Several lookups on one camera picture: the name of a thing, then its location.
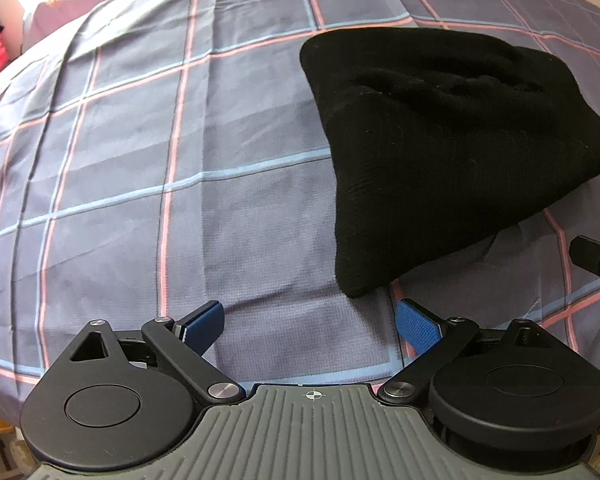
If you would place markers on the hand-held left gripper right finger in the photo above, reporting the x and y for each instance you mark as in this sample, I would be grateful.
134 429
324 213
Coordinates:
420 327

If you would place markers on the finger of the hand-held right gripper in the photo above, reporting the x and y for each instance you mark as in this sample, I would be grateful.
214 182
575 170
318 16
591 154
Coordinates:
595 257

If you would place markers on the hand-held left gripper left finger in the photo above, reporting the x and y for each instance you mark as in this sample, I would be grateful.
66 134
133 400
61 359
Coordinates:
206 325

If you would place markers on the black pants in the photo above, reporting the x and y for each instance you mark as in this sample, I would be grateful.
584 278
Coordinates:
430 135

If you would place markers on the plaid bed sheet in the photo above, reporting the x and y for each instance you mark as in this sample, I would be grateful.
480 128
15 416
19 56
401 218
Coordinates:
130 160

